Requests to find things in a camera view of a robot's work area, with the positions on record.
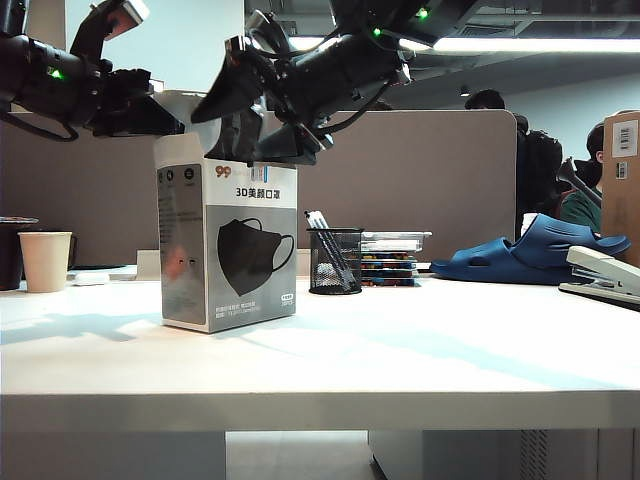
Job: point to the colourful flat book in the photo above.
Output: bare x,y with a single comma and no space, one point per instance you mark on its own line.
390,269
390,258
390,282

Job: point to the black haired standing person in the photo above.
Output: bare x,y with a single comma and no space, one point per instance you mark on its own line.
485,100

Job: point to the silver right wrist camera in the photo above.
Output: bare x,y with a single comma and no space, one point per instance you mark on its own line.
262,25

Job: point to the white capped pen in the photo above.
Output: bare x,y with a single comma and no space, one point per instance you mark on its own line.
311,219
320,219

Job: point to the seated person in green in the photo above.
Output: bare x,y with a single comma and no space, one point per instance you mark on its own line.
582,210

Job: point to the flat-lying blue rubber slipper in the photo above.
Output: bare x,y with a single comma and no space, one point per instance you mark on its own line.
480,270

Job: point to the black lidded container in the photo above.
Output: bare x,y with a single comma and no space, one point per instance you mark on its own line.
9,260

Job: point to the white grey stapler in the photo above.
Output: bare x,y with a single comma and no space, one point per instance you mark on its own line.
600,265

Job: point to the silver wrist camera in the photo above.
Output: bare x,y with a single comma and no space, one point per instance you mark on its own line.
125,17
262,25

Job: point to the black chair headrest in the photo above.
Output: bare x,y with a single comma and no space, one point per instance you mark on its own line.
575,177

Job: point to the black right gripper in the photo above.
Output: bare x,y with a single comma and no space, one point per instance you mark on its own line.
287,85

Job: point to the black mesh pen holder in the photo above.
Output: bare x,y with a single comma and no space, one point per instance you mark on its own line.
330,279

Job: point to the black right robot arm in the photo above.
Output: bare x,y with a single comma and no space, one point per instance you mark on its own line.
350,65

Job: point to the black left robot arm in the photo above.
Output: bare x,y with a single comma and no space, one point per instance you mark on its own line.
30,70

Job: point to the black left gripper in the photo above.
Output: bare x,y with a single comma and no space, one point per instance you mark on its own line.
115,90

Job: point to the white grey mask box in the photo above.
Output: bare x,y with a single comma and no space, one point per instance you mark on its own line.
250,300

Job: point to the beige paper cup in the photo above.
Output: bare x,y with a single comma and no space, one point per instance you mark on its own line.
45,264

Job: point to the brown desk partition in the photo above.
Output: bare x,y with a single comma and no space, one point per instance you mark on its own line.
400,190

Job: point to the tilted blue rubber slipper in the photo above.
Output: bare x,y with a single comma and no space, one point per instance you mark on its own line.
560,240

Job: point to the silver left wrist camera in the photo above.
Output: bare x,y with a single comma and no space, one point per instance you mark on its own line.
125,17

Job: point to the clear plastic tray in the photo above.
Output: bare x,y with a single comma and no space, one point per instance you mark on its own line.
395,241

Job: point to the long ceiling light strip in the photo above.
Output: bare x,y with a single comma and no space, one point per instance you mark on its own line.
525,45

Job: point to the brown cardboard box with labels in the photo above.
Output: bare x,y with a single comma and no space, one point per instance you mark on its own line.
620,215

